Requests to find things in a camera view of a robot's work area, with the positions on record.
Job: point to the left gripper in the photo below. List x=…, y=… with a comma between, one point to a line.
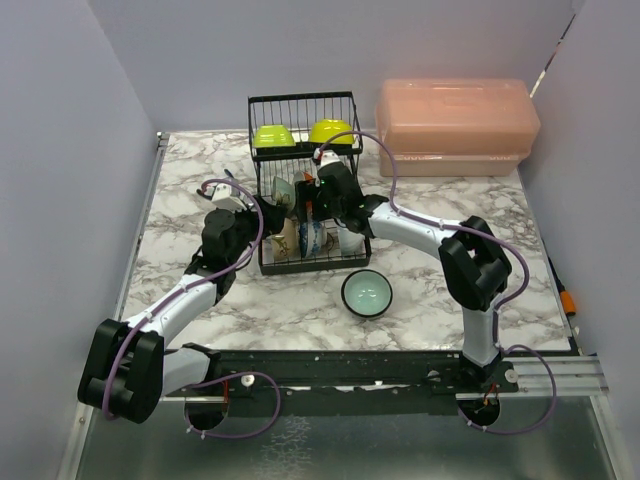
x=272, y=216

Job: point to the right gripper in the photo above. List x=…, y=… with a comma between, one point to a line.
x=306, y=191

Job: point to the mint green floral bowl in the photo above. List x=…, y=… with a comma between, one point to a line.
x=283, y=193

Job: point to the beige floral bowl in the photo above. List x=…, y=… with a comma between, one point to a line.
x=285, y=244

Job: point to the blue floral bowl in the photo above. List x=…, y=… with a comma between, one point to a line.
x=312, y=238

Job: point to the yellow-green bowl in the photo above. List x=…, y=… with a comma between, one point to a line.
x=334, y=131

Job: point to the white square bowl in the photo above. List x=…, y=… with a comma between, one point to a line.
x=273, y=136

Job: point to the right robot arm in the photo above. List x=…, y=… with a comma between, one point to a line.
x=474, y=265

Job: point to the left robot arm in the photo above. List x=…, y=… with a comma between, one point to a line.
x=129, y=366

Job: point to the black rimmed bowl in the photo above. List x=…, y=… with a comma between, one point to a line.
x=366, y=294

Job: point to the pink plastic storage box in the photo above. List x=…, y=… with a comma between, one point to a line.
x=450, y=127

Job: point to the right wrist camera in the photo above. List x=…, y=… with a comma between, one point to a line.
x=323, y=158

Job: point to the black wire dish rack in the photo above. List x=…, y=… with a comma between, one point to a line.
x=298, y=113

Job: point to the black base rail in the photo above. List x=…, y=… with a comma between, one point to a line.
x=345, y=383

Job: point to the orange clamp handle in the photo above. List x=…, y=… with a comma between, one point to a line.
x=567, y=302

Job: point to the aluminium frame rail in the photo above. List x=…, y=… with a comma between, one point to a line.
x=573, y=375

